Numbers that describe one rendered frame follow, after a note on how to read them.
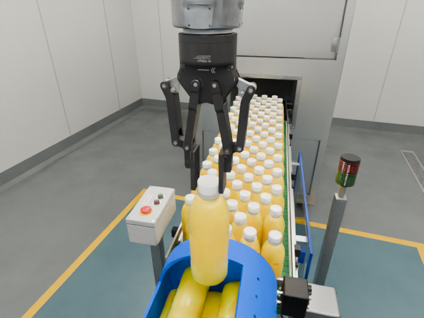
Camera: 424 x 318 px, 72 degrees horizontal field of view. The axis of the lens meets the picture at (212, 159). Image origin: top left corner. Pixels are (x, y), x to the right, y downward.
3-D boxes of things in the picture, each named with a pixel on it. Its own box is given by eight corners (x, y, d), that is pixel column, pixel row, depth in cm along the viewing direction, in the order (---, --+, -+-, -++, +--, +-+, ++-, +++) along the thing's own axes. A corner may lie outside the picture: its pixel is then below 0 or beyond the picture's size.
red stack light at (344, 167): (339, 173, 97) (341, 163, 95) (336, 164, 102) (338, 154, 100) (359, 175, 95) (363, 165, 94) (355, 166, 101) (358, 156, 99)
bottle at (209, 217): (198, 293, 53) (195, 206, 44) (186, 264, 59) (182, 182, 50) (233, 280, 55) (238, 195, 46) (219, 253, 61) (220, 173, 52)
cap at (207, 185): (202, 198, 46) (202, 188, 45) (194, 185, 49) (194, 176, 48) (224, 193, 47) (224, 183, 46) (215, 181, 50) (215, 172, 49)
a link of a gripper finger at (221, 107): (213, 76, 41) (223, 74, 41) (227, 147, 46) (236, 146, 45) (207, 82, 38) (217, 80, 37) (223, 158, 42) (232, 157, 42)
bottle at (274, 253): (255, 275, 98) (259, 231, 89) (276, 273, 99) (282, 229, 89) (260, 294, 92) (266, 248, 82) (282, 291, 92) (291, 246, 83)
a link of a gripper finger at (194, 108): (202, 81, 38) (192, 79, 38) (188, 154, 43) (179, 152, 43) (209, 75, 41) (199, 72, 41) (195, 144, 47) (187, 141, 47)
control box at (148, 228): (129, 241, 98) (125, 217, 93) (152, 206, 115) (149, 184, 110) (157, 246, 96) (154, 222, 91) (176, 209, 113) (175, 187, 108)
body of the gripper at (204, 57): (165, 32, 34) (170, 108, 39) (236, 33, 33) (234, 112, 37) (184, 28, 41) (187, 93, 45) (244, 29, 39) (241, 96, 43)
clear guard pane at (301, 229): (292, 335, 124) (310, 253, 101) (288, 218, 191) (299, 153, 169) (293, 335, 124) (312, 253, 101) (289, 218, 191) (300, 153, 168)
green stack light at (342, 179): (336, 186, 99) (339, 173, 97) (333, 176, 105) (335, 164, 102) (356, 188, 98) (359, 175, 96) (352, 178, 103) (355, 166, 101)
